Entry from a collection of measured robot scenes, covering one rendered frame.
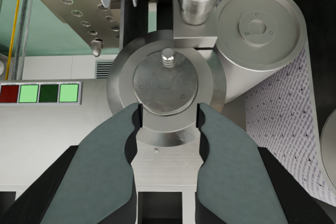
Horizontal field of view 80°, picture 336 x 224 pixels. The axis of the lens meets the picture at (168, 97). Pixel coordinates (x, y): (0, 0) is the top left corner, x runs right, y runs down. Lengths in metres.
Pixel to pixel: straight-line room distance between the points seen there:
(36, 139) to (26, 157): 0.05
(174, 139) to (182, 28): 0.13
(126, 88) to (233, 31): 0.16
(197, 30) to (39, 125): 0.56
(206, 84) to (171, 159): 0.36
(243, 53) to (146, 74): 0.13
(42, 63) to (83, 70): 0.68
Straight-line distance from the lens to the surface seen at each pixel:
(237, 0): 0.32
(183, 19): 0.24
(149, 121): 0.24
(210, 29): 0.24
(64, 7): 0.54
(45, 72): 3.66
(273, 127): 0.39
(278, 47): 0.30
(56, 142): 0.66
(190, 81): 0.23
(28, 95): 0.72
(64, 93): 0.66
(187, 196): 0.60
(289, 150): 0.35
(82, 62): 3.43
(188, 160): 0.58
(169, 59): 0.21
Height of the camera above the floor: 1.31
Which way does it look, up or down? 11 degrees down
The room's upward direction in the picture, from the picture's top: 180 degrees clockwise
